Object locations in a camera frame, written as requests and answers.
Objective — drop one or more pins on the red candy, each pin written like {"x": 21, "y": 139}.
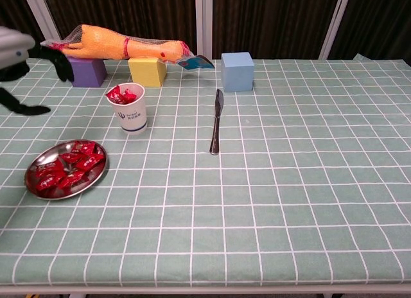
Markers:
{"x": 72, "y": 179}
{"x": 48, "y": 183}
{"x": 128, "y": 94}
{"x": 48, "y": 171}
{"x": 114, "y": 94}
{"x": 89, "y": 163}
{"x": 85, "y": 147}
{"x": 71, "y": 157}

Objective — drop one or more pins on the green checked tablecloth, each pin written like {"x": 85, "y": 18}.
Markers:
{"x": 257, "y": 182}

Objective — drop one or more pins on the round steel plate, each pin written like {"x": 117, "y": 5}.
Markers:
{"x": 51, "y": 153}

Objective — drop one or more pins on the dark pleated curtain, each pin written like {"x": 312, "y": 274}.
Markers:
{"x": 273, "y": 18}

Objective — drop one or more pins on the slanted white frame post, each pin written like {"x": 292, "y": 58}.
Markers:
{"x": 335, "y": 22}
{"x": 43, "y": 18}

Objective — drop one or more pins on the blue cardboard label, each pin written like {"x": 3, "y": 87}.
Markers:
{"x": 196, "y": 62}

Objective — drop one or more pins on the purple foam cube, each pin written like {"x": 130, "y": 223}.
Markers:
{"x": 88, "y": 72}

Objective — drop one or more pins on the upright white frame post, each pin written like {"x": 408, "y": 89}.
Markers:
{"x": 204, "y": 22}

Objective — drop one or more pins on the white paper cup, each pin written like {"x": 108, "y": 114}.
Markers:
{"x": 133, "y": 116}

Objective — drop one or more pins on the orange rubber chicken in net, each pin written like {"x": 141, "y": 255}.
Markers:
{"x": 102, "y": 46}

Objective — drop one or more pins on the blue foam cube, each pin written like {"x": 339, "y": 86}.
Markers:
{"x": 237, "y": 73}

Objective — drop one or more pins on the yellow foam cube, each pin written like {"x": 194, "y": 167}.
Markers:
{"x": 146, "y": 71}

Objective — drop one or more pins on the steel table knife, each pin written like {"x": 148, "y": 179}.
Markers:
{"x": 217, "y": 118}

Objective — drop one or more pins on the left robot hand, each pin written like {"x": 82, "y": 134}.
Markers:
{"x": 13, "y": 49}

